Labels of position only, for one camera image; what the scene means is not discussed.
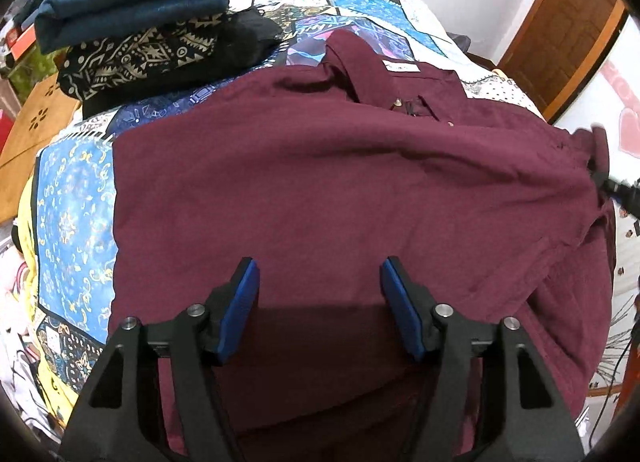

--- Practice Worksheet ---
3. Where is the maroon button shirt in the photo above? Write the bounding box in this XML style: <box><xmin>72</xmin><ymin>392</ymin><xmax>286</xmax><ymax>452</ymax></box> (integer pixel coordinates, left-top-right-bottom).
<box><xmin>111</xmin><ymin>30</ymin><xmax>615</xmax><ymax>461</ymax></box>

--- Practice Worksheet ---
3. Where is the blue patchwork bed quilt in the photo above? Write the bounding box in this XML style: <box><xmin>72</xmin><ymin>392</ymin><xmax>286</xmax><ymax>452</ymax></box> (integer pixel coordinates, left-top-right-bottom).
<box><xmin>29</xmin><ymin>0</ymin><xmax>548</xmax><ymax>383</ymax></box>

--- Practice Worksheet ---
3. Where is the brown wooden door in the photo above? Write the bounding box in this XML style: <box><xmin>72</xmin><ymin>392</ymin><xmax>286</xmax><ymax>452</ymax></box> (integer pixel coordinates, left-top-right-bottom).
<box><xmin>499</xmin><ymin>0</ymin><xmax>628</xmax><ymax>123</ymax></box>

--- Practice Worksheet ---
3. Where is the tan cutout cloth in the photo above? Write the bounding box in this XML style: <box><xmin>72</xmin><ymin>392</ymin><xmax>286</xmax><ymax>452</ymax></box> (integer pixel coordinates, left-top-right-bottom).
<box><xmin>0</xmin><ymin>74</ymin><xmax>79</xmax><ymax>223</ymax></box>

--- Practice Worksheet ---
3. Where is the black patterned folded garment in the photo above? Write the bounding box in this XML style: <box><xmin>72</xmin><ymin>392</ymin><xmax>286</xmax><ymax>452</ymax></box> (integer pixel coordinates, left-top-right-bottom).
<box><xmin>58</xmin><ymin>7</ymin><xmax>283</xmax><ymax>117</ymax></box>

